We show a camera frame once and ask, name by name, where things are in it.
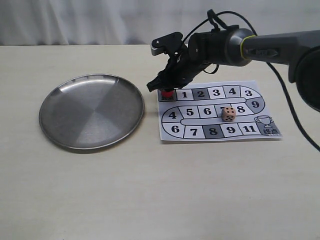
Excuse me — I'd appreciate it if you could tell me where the printed paper game board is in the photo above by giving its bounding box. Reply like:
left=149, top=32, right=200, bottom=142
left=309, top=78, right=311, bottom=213
left=157, top=80, right=282, bottom=142

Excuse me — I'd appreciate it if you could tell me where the beige wooden die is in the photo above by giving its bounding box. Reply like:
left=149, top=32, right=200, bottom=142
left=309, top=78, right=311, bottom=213
left=221, top=106, right=236, bottom=122

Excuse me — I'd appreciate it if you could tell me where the white curtain backdrop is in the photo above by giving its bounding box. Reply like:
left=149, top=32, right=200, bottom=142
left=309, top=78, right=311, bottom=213
left=0, top=0, right=320, bottom=46

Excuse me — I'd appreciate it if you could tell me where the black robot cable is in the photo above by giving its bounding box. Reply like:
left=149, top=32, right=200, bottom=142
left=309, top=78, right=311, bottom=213
left=181, top=9, right=320, bottom=152

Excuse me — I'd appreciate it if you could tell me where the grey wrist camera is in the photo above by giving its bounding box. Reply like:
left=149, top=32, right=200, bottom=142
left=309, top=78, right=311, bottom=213
left=150, top=32, right=183, bottom=56

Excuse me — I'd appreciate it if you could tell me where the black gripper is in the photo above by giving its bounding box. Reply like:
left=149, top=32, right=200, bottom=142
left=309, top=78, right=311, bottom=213
left=146, top=44, right=208, bottom=92

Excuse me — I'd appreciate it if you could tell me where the red cylinder game piece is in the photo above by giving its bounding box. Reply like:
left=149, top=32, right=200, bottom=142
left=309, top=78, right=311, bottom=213
left=160, top=89, right=174, bottom=99

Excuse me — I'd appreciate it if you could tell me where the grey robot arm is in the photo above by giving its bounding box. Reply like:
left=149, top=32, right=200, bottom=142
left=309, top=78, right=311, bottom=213
left=147, top=26, right=320, bottom=111

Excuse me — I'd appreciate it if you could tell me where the round stainless steel plate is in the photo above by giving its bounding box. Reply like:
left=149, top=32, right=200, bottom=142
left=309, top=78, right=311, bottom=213
left=38, top=74, right=145, bottom=152

